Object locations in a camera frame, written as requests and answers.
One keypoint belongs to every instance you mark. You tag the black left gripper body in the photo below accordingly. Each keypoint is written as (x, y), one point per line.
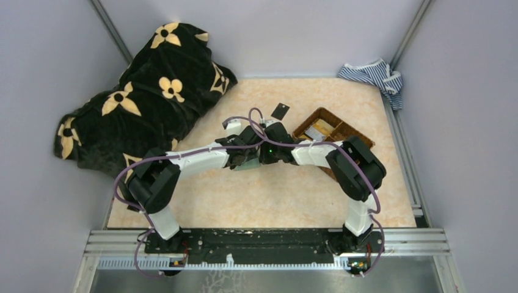
(251, 153)

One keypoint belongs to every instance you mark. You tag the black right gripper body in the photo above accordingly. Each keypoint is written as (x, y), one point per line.
(269, 154)

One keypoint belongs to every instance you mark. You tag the green card holder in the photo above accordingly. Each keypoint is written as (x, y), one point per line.
(248, 164)

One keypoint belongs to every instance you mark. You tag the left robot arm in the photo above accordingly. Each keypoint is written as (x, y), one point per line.
(152, 183)

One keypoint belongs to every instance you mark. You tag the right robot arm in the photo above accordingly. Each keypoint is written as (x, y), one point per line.
(357, 170)

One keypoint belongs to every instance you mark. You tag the black card on table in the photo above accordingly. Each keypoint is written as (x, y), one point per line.
(280, 111)

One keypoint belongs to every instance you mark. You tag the silver card in basket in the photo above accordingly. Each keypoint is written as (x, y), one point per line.
(314, 134)

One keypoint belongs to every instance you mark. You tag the woven wicker divided basket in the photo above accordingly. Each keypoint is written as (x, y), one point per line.
(342, 130)

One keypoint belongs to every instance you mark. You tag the black floral blanket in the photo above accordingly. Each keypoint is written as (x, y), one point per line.
(171, 83)

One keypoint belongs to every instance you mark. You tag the blue striped cloth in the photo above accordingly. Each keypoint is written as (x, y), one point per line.
(379, 74)

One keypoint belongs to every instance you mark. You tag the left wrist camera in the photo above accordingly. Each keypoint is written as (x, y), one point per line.
(232, 127)

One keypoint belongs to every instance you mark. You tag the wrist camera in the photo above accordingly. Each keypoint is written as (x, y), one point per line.
(232, 127)
(264, 123)

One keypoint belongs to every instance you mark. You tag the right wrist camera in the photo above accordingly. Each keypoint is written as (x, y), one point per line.
(264, 123)

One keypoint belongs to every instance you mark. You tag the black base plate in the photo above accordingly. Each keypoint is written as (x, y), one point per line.
(264, 246)

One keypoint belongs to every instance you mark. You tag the aluminium frame rail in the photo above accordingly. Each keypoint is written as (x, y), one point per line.
(124, 249)

